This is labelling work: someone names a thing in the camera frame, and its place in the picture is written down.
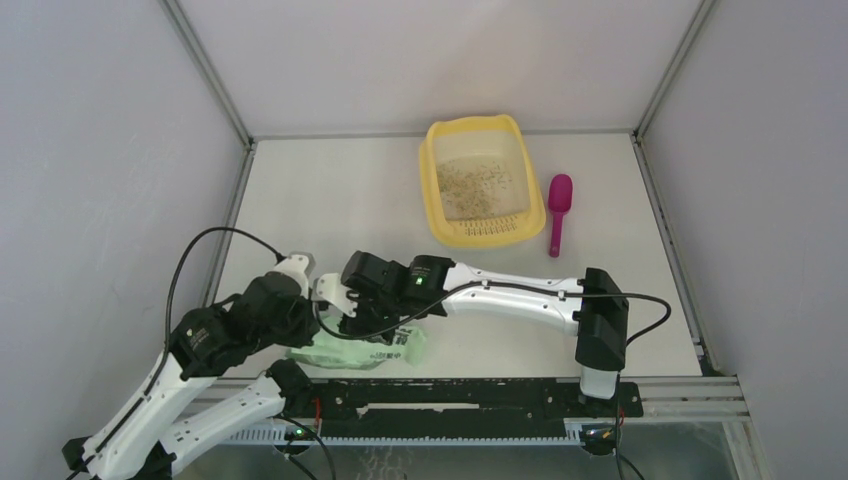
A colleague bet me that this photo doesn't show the green cat litter bag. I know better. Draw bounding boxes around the green cat litter bag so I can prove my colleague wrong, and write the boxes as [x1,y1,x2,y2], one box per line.
[286,326,427,370]

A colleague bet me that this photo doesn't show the pink plastic litter scoop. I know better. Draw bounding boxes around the pink plastic litter scoop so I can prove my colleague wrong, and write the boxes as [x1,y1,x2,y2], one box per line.
[548,174,573,258]

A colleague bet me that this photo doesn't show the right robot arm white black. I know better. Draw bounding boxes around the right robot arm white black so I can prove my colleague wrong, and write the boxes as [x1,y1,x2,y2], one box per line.
[315,251,629,416]

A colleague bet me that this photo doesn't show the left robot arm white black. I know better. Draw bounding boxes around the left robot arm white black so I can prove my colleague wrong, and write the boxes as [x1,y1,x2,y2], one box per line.
[62,263,318,479]

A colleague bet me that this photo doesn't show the scattered clean litter grains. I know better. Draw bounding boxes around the scattered clean litter grains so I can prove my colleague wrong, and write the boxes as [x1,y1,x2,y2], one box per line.
[436,158,521,221]

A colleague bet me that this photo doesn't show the yellow plastic litter box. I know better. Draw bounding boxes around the yellow plastic litter box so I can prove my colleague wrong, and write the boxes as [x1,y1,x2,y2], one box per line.
[419,114,546,249]

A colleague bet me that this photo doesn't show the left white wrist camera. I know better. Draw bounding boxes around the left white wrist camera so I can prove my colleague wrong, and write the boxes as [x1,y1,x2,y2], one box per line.
[271,252,315,299]

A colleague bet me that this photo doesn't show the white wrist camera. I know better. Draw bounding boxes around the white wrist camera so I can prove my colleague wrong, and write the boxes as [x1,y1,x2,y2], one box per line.
[271,252,315,299]
[313,273,359,318]

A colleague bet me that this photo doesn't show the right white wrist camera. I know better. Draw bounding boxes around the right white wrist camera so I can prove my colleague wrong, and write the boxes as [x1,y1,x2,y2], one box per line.
[313,273,359,318]

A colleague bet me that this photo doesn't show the left black camera cable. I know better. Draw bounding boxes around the left black camera cable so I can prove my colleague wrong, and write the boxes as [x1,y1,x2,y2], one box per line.
[66,227,287,480]

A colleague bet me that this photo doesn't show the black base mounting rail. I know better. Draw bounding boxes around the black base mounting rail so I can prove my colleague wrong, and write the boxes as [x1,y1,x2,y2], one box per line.
[278,377,645,434]

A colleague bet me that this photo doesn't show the white slotted cable duct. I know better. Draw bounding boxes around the white slotted cable duct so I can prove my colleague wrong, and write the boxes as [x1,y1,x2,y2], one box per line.
[222,422,584,447]

